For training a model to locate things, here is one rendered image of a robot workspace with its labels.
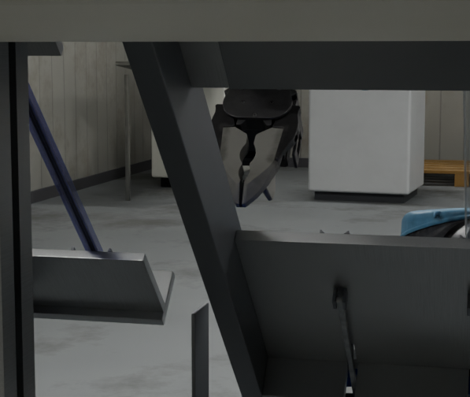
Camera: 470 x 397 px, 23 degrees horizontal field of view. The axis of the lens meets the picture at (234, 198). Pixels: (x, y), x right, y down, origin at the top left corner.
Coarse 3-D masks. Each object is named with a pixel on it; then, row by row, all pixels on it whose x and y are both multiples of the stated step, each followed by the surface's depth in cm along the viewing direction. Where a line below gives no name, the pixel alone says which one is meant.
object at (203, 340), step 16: (208, 304) 109; (192, 320) 105; (208, 320) 109; (192, 336) 105; (208, 336) 109; (192, 352) 105; (208, 352) 110; (192, 368) 105; (208, 368) 110; (192, 384) 105; (208, 384) 110
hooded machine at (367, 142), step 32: (320, 96) 766; (352, 96) 759; (384, 96) 753; (416, 96) 769; (320, 128) 769; (352, 128) 762; (384, 128) 755; (416, 128) 774; (320, 160) 772; (352, 160) 765; (384, 160) 758; (416, 160) 779; (320, 192) 778; (352, 192) 768; (384, 192) 760; (416, 192) 808
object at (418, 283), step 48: (240, 240) 93; (288, 240) 92; (336, 240) 91; (384, 240) 90; (432, 240) 89; (288, 288) 97; (336, 288) 96; (384, 288) 95; (432, 288) 94; (288, 336) 104; (336, 336) 102; (384, 336) 101; (432, 336) 100
